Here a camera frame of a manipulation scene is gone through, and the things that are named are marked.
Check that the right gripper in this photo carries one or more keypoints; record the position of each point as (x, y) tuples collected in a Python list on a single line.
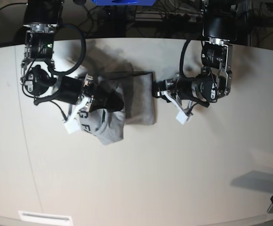
[(102, 96)]

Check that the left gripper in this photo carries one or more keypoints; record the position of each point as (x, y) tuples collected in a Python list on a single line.
[(166, 85)]

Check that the grey T-shirt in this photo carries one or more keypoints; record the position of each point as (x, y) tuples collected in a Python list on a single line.
[(135, 90)]

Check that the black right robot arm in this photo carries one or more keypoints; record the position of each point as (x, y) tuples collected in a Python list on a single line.
[(39, 77)]

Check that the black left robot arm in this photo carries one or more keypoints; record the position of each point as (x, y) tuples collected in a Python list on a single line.
[(214, 81)]

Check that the blue plastic part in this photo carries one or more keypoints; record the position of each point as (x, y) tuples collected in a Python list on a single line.
[(124, 2)]

